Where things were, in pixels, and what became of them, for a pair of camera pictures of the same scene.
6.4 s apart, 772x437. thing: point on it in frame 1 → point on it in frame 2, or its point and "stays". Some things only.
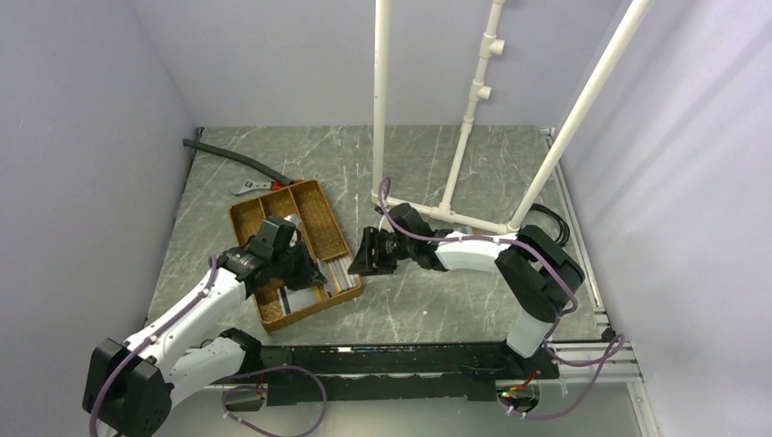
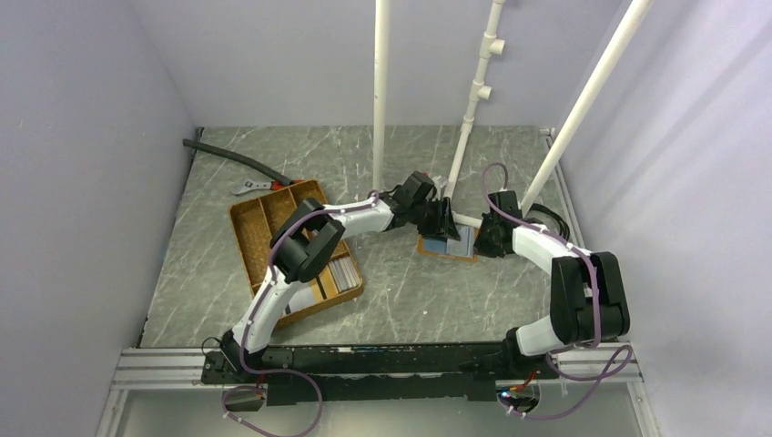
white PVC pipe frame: (480, 90) stays
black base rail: (404, 371) stays
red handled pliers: (273, 185) stays
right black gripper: (368, 264) → (482, 247)
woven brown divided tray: (307, 203) stays
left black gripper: (309, 275) → (443, 226)
